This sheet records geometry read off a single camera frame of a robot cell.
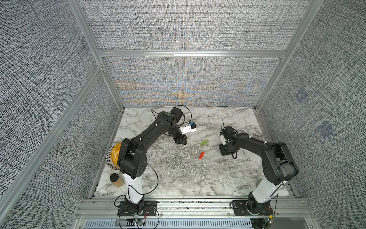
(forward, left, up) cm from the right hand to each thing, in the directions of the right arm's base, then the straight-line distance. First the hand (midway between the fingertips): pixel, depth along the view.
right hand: (223, 147), depth 95 cm
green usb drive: (+6, +11, -2) cm, 13 cm away
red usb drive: (-3, +15, -2) cm, 15 cm away
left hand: (-1, +25, +12) cm, 28 cm away
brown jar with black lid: (-23, +61, +10) cm, 66 cm away
